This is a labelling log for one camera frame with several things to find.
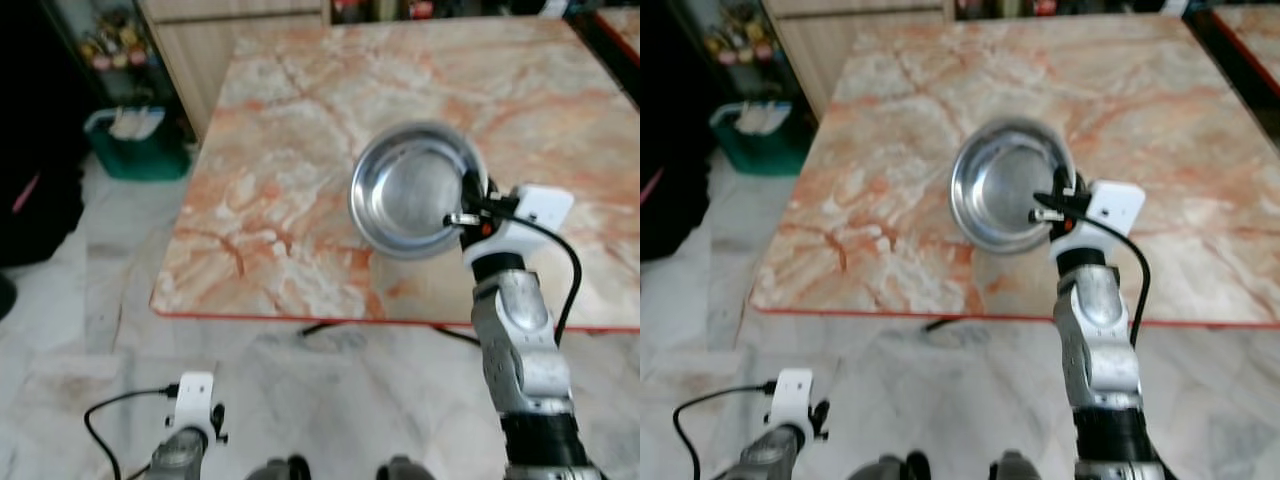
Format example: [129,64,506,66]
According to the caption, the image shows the stainless steel bowl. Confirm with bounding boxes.
[348,121,490,262]
[949,116,1077,256]

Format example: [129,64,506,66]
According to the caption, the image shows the grey left robot leg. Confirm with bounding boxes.
[244,454,312,480]
[848,451,932,480]

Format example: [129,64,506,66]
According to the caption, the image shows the grey robot leg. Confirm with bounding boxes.
[374,454,437,480]
[244,454,312,480]
[848,451,932,480]
[989,449,1042,480]

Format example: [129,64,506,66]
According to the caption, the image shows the marble pattern folding table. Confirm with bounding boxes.
[750,14,1280,330]
[150,17,641,334]

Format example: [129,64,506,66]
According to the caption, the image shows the dark shelf with packaged goods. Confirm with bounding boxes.
[952,0,1216,21]
[330,0,601,23]

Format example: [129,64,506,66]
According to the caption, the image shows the grey right robot leg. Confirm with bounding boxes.
[989,449,1042,480]
[374,454,437,480]

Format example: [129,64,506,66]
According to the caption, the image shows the black cloth pile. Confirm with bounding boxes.
[0,0,93,268]
[640,0,713,263]

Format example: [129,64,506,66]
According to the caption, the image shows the red edged marble table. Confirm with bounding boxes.
[594,7,641,68]
[1211,4,1280,98]

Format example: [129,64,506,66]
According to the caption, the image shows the light wooden cabinet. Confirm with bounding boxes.
[764,0,953,118]
[139,0,332,142]

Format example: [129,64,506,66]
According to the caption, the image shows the green plastic bin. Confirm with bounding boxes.
[83,105,192,183]
[709,99,817,178]

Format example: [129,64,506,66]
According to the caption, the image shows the glass cabinet with trinkets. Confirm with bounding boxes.
[668,0,793,102]
[44,0,167,107]

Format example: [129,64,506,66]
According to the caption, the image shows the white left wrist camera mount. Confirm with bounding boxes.
[174,371,217,432]
[774,368,815,428]

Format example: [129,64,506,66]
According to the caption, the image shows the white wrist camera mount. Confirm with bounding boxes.
[1073,179,1147,258]
[774,368,815,428]
[493,184,577,267]
[174,371,217,432]

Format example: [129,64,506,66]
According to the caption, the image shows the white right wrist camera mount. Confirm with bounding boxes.
[1073,179,1147,258]
[493,184,577,267]

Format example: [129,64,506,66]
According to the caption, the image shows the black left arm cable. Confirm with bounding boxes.
[673,381,782,480]
[83,385,182,480]

